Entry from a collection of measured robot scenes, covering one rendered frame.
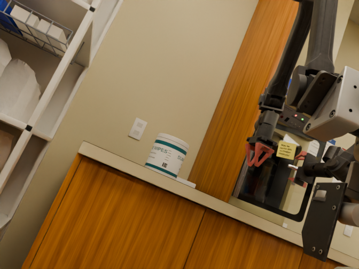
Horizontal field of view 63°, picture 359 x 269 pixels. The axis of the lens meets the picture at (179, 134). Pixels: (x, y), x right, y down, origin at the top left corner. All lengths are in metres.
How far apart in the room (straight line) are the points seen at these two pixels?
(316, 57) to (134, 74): 1.17
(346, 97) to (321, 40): 0.25
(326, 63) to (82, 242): 0.83
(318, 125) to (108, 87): 1.29
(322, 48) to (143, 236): 0.74
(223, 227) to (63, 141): 0.96
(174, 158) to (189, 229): 0.25
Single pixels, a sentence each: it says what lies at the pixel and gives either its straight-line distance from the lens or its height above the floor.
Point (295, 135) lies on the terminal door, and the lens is 1.46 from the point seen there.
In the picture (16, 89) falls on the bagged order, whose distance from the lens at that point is 1.24.
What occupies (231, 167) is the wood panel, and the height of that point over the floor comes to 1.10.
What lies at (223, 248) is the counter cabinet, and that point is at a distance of 1.12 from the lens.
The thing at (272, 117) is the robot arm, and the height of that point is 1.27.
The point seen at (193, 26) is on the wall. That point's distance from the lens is 1.95.
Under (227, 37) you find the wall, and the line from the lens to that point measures 2.03.
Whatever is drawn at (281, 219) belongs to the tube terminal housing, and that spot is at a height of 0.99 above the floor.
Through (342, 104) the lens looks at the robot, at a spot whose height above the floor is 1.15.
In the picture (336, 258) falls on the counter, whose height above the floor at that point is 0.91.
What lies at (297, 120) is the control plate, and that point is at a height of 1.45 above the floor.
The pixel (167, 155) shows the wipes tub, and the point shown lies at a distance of 1.06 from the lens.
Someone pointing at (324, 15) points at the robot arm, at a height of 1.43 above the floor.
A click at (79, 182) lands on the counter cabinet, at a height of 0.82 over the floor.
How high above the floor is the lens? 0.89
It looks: 11 degrees up
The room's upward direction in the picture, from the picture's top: 23 degrees clockwise
